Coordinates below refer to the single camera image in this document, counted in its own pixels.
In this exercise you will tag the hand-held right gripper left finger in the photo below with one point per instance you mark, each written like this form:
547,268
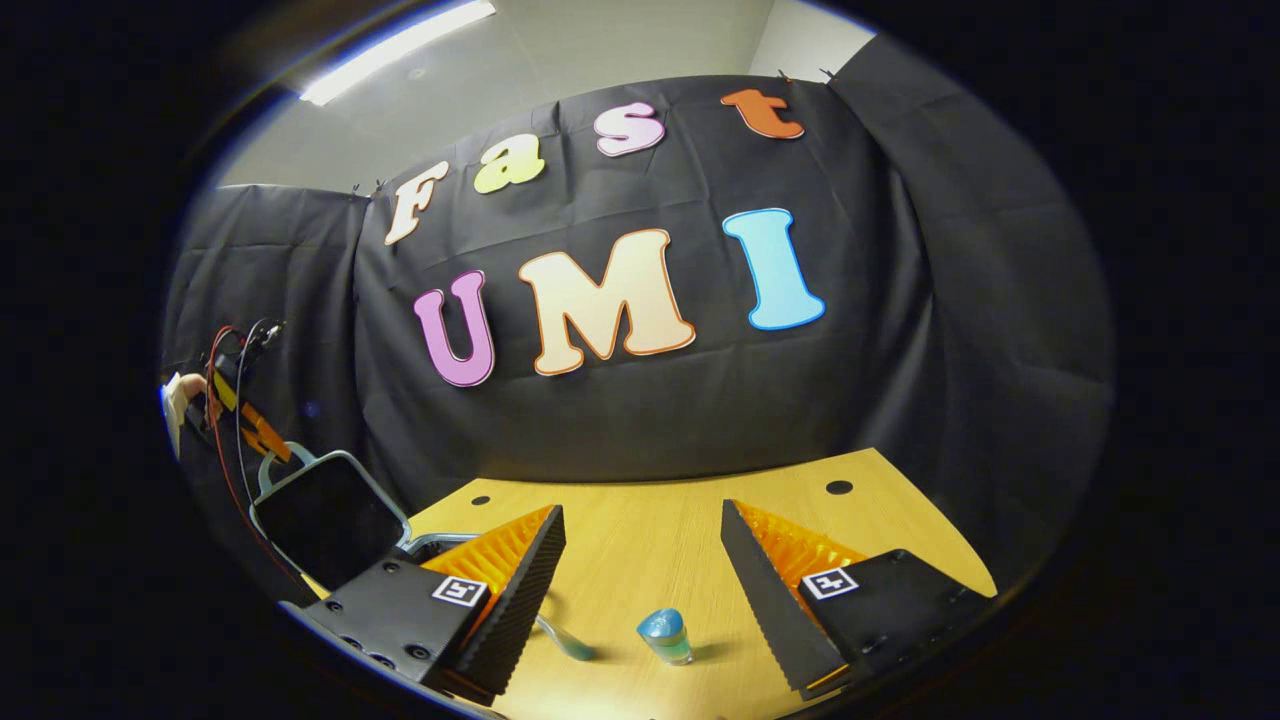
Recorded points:
525,600

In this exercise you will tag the white teal tube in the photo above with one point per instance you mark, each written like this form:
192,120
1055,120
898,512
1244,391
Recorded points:
570,645

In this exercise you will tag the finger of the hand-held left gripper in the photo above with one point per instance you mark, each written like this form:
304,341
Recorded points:
265,432

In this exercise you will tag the black backdrop cloth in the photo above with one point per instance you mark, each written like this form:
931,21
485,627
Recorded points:
700,420

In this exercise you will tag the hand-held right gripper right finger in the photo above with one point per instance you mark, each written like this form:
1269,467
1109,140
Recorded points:
770,610

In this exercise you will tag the small blue-capped bottle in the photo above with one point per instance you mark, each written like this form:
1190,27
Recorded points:
665,640

